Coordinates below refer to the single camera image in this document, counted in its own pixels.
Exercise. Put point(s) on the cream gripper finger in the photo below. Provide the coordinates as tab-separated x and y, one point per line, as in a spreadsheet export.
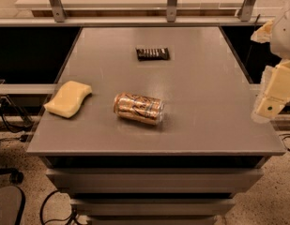
263	34
274	92

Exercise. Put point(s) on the orange soda can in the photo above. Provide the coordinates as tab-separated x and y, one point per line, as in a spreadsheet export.
143	109

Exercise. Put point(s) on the grey drawer cabinet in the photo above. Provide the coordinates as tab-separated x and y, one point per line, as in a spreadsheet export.
183	171

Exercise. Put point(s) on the black snack bar wrapper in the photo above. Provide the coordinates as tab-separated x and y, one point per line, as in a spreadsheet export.
147	54

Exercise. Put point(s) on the yellow sponge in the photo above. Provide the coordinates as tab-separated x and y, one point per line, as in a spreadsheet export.
68	99

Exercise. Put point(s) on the black chair base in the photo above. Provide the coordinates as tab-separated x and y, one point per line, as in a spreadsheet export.
12	198

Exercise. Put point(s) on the right metal bracket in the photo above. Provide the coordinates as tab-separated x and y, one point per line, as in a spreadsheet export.
245	13

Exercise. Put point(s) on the metal bracket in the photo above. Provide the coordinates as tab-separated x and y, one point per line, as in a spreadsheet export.
59	14
171	11
245	13

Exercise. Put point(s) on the middle metal bracket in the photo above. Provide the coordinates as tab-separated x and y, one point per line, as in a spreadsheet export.
171	11

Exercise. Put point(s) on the left metal bracket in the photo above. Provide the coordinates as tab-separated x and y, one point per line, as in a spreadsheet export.
59	14

